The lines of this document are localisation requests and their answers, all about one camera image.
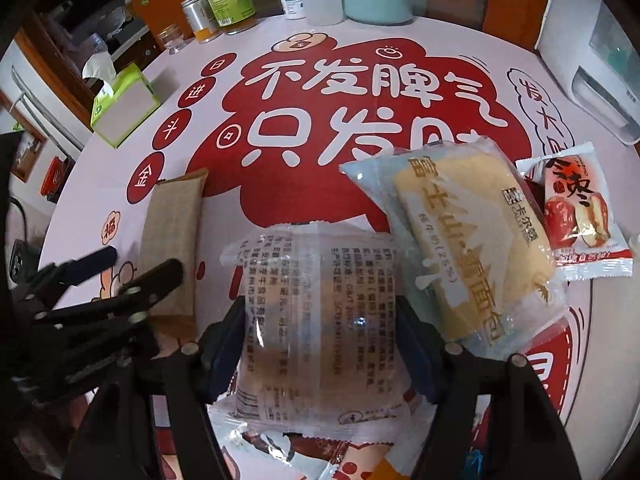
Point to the clear bread snack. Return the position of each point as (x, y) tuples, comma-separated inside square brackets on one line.
[(319, 355)]

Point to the green tissue box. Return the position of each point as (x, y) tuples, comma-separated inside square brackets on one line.
[(125, 100)]

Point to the yellow Fuji bread pack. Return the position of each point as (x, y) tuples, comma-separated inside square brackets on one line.
[(474, 256)]

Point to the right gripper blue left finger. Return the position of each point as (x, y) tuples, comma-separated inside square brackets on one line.
[(221, 350)]

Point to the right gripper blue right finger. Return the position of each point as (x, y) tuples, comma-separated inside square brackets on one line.
[(420, 347)]

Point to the white cosmetic storage box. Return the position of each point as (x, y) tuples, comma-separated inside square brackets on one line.
[(594, 62)]

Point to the brown wrapped snack bar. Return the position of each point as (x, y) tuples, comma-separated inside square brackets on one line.
[(171, 231)]

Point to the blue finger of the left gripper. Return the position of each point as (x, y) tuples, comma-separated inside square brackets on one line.
[(138, 296), (51, 283)]

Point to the metal tin can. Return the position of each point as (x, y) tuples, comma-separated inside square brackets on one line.
[(201, 19)]

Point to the red date snack pack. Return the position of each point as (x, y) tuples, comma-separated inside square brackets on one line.
[(585, 239)]

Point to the small glass jar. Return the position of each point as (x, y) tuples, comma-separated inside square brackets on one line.
[(172, 39)]

